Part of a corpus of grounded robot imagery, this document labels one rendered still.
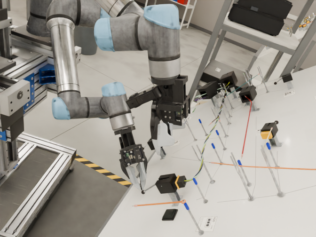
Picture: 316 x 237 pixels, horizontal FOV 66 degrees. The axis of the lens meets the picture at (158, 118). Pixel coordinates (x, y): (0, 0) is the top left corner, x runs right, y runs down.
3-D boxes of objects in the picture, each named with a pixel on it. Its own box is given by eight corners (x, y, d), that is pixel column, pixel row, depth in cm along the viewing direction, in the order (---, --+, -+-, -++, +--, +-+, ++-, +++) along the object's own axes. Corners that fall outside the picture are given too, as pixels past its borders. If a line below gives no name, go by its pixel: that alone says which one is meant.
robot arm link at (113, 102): (117, 86, 87) (126, 78, 80) (125, 115, 87) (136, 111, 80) (96, 90, 83) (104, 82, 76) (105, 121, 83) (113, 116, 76)
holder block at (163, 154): (150, 157, 119) (140, 140, 117) (171, 152, 113) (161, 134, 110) (146, 162, 115) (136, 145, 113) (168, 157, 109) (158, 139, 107)
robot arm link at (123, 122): (109, 120, 84) (132, 114, 86) (113, 132, 84) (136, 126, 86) (109, 118, 77) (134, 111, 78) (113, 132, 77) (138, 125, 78)
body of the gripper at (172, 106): (181, 129, 60) (179, 82, 54) (149, 123, 63) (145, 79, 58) (190, 115, 66) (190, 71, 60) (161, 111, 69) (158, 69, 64)
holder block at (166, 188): (165, 185, 80) (160, 175, 79) (180, 183, 76) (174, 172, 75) (160, 193, 76) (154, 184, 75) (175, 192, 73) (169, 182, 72)
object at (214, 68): (197, 80, 163) (201, 71, 159) (208, 66, 192) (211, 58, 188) (245, 99, 157) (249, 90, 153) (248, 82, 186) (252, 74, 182)
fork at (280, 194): (285, 197, 59) (264, 148, 55) (277, 198, 60) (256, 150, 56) (284, 191, 61) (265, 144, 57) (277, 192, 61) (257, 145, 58)
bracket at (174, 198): (176, 196, 80) (169, 184, 79) (183, 195, 79) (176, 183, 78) (171, 206, 77) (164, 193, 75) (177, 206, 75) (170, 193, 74)
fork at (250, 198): (254, 201, 62) (233, 155, 59) (247, 201, 63) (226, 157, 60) (255, 195, 64) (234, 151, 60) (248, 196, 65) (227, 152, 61)
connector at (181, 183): (174, 182, 77) (171, 177, 76) (187, 180, 74) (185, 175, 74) (171, 189, 74) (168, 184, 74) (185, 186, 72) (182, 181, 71)
